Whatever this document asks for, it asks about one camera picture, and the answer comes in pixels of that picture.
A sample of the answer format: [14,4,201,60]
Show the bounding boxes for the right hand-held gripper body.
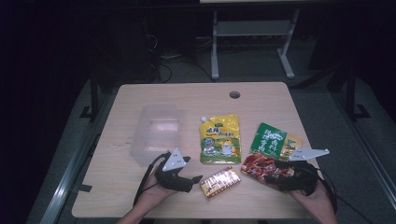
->
[276,147,331,197]

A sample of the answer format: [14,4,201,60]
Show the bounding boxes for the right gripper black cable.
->
[316,167,339,215]

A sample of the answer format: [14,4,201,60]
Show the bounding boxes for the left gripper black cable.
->
[133,153,172,208]

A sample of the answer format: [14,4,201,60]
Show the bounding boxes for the clear plastic container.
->
[128,104,184,168]

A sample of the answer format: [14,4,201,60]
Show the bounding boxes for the thin black floor cable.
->
[336,195,375,224]

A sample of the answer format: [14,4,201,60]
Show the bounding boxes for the person's right hand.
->
[287,182,336,217]

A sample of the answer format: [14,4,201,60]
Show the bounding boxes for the black metal stand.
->
[341,65,372,121]
[79,70,101,123]

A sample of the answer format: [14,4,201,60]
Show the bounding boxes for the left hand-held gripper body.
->
[154,147,193,192]

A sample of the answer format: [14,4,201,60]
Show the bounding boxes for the green and red food packet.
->
[240,121,304,191]

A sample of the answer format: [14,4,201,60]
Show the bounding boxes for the black floor cables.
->
[146,33,217,84]

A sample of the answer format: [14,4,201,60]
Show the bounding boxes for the white metal desk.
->
[199,0,312,80]

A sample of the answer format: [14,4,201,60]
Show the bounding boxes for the aluminium rail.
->
[39,92,117,224]
[329,92,396,202]

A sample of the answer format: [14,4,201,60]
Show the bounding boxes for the person's left hand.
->
[135,167,178,208]

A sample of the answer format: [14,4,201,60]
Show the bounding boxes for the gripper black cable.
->
[133,153,172,208]
[316,167,339,215]

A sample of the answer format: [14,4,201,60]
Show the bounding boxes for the yellow spout pouch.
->
[198,114,243,165]

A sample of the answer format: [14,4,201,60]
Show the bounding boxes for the red and yellow box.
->
[199,165,242,202]

